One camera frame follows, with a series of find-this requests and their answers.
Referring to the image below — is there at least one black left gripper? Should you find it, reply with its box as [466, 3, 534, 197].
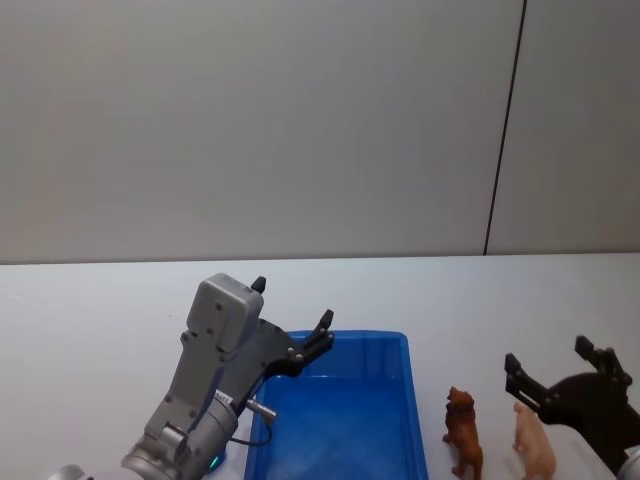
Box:
[215, 275, 336, 411]

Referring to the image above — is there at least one blue plastic tray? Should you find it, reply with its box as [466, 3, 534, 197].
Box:
[243, 328, 431, 480]

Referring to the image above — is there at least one thin dark cable, silver plug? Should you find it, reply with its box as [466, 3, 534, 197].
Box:
[230, 398, 280, 446]

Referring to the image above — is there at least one pink toy pig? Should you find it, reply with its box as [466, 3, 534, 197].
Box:
[512, 401, 558, 480]

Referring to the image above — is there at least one brown toy lion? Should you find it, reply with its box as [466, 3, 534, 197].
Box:
[441, 385, 485, 480]

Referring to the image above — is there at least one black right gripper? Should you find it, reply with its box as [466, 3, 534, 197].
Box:
[503, 334, 640, 472]

